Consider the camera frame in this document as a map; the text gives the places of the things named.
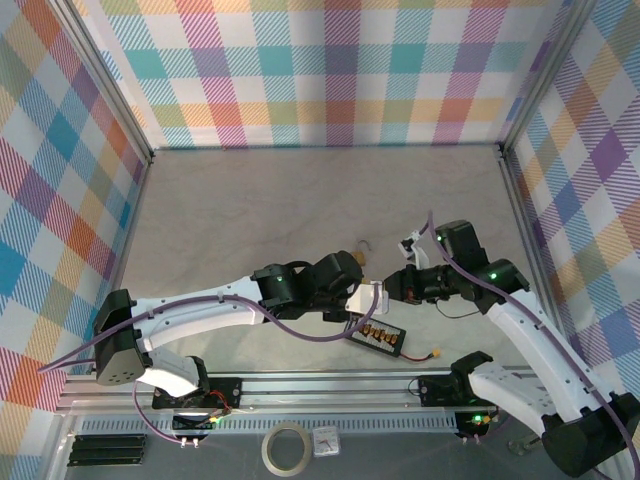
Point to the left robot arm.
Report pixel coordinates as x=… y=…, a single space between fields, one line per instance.
x=200 y=310

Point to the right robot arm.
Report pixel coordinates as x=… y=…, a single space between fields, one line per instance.
x=530 y=330

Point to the black charging board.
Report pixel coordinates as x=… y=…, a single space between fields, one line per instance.
x=385 y=340

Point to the black controller module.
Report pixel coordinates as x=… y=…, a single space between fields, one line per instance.
x=192 y=424
x=472 y=422

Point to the tape roll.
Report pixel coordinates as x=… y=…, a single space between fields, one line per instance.
x=286 y=425

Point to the small white clock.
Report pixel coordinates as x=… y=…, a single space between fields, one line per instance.
x=326 y=442

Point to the black ribbed block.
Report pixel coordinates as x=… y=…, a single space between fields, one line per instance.
x=105 y=450

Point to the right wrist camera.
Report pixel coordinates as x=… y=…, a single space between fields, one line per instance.
x=420 y=257

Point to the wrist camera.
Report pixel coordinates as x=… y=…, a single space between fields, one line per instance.
x=420 y=257
x=367 y=300

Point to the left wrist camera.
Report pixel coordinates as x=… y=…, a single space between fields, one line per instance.
x=367 y=300

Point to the aluminium mounting rail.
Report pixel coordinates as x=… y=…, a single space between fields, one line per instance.
x=325 y=390

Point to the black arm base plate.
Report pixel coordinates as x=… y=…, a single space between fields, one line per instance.
x=227 y=390
x=435 y=392

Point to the aluminium table edge rail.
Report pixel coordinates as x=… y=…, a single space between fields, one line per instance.
x=520 y=210

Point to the aluminium frame post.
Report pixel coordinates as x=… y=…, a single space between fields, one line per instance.
x=100 y=85
x=545 y=75

